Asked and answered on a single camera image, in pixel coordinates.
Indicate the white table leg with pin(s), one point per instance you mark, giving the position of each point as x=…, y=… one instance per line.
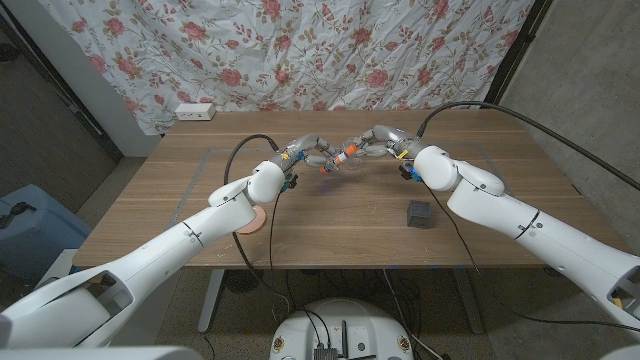
x=210, y=300
x=470, y=300

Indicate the orange blue white glue stick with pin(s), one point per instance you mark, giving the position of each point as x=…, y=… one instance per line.
x=340, y=160

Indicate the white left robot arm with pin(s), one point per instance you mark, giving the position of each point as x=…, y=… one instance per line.
x=150, y=262

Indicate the clear glass cup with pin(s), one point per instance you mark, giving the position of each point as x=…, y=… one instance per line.
x=356, y=162

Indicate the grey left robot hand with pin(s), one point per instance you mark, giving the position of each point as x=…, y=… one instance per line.
x=305, y=147

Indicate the floral backdrop cloth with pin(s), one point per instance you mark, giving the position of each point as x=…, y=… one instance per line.
x=300, y=50

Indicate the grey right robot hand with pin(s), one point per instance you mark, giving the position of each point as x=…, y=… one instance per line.
x=397, y=137

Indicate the black round floor stand base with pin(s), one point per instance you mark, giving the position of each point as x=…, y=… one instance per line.
x=242, y=281

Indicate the white robot torso edge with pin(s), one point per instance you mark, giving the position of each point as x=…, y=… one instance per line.
x=100, y=354

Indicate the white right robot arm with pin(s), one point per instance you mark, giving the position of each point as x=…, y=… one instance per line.
x=550, y=235

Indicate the black backdrop stand pole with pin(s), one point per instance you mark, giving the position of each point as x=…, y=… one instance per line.
x=515, y=55

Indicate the white power strip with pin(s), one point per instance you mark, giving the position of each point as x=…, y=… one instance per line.
x=195, y=111

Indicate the blue storage bin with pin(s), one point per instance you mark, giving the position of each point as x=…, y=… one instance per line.
x=30, y=230

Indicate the dark grey cube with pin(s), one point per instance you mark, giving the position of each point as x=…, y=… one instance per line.
x=419, y=214

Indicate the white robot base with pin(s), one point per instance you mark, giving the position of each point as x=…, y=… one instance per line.
x=340, y=325

